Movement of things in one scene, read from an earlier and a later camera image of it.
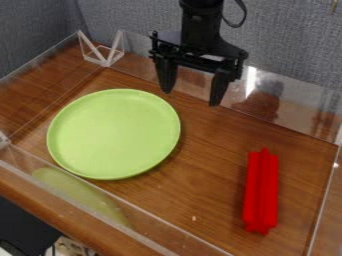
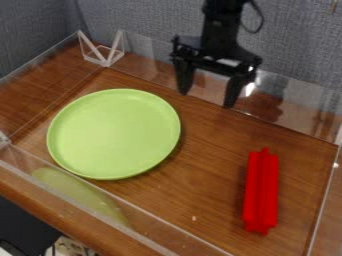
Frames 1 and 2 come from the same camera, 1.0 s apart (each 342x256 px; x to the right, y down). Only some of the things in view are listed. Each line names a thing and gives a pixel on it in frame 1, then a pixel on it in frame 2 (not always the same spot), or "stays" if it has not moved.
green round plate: x=112 y=134 stays
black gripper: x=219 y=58 → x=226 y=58
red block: x=260 y=191 stays
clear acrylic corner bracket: x=103 y=55 stays
